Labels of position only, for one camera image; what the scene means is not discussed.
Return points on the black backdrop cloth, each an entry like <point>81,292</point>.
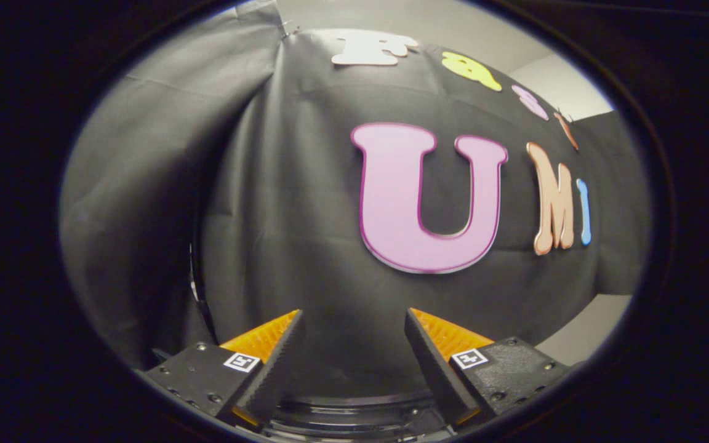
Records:
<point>280,215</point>

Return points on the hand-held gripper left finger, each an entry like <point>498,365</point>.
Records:
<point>277,369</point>

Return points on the grey washing machine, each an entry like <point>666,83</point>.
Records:
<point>354,415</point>

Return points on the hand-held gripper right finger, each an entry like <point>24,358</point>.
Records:
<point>434,369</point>

